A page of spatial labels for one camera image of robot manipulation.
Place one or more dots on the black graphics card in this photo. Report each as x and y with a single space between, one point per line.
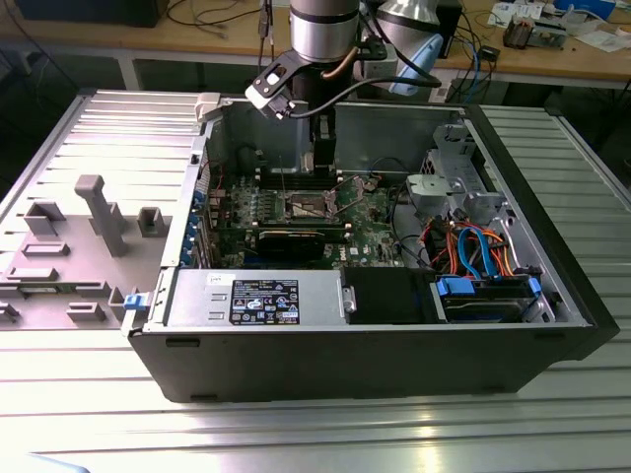
291 246

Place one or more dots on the grey parts rack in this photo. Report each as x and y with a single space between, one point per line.
103 276

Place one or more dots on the green motherboard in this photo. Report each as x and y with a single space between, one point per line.
367 236

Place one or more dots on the blue expansion slot latch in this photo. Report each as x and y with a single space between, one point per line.
194 219
186 257
198 197
189 241

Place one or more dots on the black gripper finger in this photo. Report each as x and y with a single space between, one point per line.
326 157

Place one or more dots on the wooden desk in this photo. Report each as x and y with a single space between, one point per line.
148 42

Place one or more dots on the small black adapter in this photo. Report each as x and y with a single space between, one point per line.
489 52

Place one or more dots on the black computer tower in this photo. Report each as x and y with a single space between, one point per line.
451 29

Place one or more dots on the metal cpu locking lever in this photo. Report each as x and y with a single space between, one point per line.
284 187

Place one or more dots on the perforated metal drive cage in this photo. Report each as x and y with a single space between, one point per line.
451 143

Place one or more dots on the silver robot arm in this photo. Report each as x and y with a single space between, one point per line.
323 29

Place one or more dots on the printed paper sheets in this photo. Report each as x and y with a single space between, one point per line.
503 12

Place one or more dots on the pale blue teach pendant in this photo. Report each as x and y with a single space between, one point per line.
424 51

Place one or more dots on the hard disk in blue carrier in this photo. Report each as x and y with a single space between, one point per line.
485 301

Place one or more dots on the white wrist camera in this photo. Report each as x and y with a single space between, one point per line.
261 96

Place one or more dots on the beige plastic clip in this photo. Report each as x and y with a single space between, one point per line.
207 106

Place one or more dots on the black box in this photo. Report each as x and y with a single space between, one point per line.
89 12

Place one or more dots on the blue box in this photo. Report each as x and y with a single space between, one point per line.
586 6

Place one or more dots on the white paper sheet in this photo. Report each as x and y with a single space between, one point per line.
604 39

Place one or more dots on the loose circuit board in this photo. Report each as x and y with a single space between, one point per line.
547 37

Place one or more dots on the silver cpu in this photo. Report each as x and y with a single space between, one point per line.
308 165

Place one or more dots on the cpu socket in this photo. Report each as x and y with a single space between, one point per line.
308 207

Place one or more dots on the silver power supply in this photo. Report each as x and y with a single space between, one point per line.
197 295

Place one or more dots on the black pc case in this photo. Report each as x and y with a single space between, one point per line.
345 364

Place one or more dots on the blue plastic latch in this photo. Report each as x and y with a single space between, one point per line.
135 301

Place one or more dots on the grey metal bracket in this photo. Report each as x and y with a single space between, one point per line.
434 192

